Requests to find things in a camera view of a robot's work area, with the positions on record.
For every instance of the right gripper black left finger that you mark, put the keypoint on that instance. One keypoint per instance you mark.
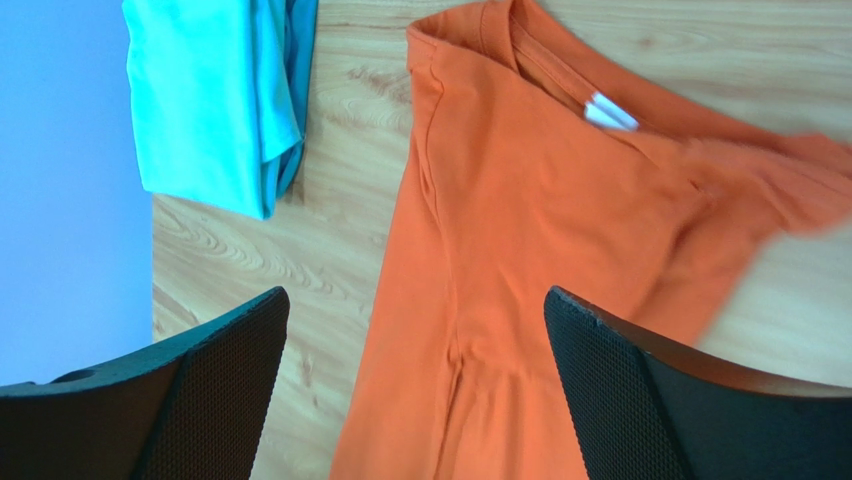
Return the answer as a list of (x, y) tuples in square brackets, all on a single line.
[(192, 406)]

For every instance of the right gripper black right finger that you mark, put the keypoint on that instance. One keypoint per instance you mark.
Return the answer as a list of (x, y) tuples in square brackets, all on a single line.
[(644, 406)]

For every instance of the orange t-shirt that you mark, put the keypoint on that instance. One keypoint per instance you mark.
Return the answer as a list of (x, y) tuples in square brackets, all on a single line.
[(535, 161)]

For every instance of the folded teal t-shirt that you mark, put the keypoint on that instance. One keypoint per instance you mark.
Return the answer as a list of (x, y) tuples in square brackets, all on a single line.
[(219, 98)]

